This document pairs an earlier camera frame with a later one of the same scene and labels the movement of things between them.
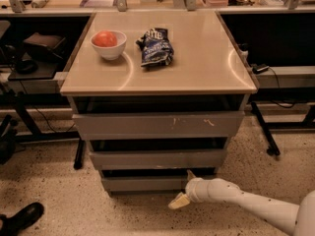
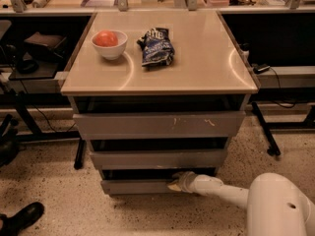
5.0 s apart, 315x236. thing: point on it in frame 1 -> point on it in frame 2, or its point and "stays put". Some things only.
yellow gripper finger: (180, 201) -> (174, 187)
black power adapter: (258, 69) stays put
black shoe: (25, 217) stays put
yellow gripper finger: (190, 175) -> (178, 176)
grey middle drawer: (159, 159) stays put
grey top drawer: (216, 125) stays put
